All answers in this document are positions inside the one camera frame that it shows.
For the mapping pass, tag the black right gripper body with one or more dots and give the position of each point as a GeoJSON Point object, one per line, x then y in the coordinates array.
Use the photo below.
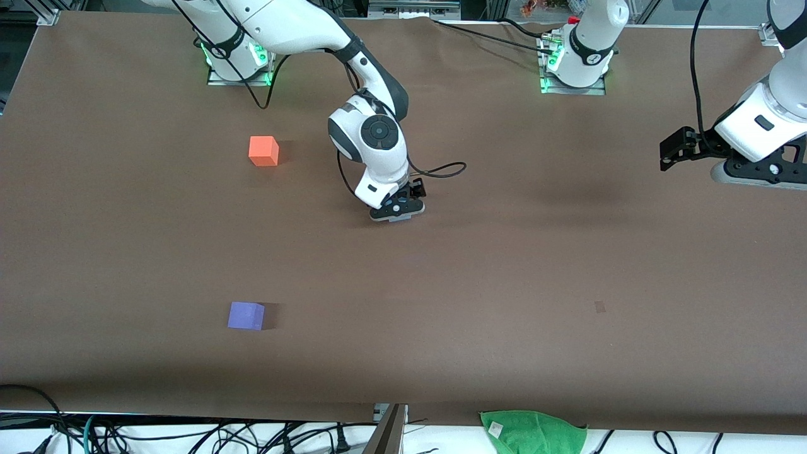
{"type": "Point", "coordinates": [416, 188]}

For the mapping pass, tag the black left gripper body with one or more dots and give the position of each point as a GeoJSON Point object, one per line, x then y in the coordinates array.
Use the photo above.
{"type": "Point", "coordinates": [705, 142]}

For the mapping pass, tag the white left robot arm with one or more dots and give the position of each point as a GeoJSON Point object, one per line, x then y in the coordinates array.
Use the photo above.
{"type": "Point", "coordinates": [592, 44]}

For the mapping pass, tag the orange cube block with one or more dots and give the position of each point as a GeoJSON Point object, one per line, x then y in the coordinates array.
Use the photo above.
{"type": "Point", "coordinates": [261, 151]}

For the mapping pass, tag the purple cube block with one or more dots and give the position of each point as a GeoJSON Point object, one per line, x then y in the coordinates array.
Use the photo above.
{"type": "Point", "coordinates": [244, 315]}

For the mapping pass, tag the black power plug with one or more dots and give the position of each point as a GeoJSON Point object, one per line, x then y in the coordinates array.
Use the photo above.
{"type": "Point", "coordinates": [342, 439]}

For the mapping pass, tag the green cloth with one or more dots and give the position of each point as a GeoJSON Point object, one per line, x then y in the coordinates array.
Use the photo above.
{"type": "Point", "coordinates": [536, 435]}

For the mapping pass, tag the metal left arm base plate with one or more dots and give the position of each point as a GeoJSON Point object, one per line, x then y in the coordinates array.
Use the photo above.
{"type": "Point", "coordinates": [577, 90]}

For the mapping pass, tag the aluminium corner bracket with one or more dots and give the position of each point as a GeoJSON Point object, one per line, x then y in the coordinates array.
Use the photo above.
{"type": "Point", "coordinates": [772, 34]}
{"type": "Point", "coordinates": [48, 17]}

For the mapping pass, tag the aluminium frame post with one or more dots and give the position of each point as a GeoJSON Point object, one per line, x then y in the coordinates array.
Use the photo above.
{"type": "Point", "coordinates": [388, 435]}

